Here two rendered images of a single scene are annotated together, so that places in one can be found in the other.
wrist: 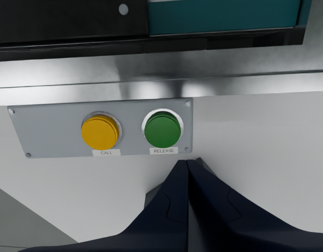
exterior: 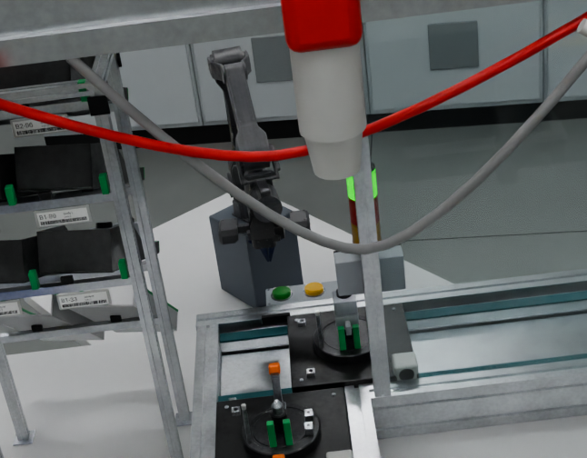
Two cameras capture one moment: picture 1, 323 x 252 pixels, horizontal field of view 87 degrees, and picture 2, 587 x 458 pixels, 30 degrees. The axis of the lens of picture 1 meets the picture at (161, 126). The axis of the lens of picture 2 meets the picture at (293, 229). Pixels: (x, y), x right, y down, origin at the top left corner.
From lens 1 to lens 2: 2.22 m
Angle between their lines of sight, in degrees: 39
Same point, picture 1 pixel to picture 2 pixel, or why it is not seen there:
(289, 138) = (187, 327)
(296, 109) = (186, 341)
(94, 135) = (315, 286)
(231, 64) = (249, 316)
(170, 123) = (277, 293)
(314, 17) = (215, 330)
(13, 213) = not seen: outside the picture
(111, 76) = (307, 310)
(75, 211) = not seen: hidden behind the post
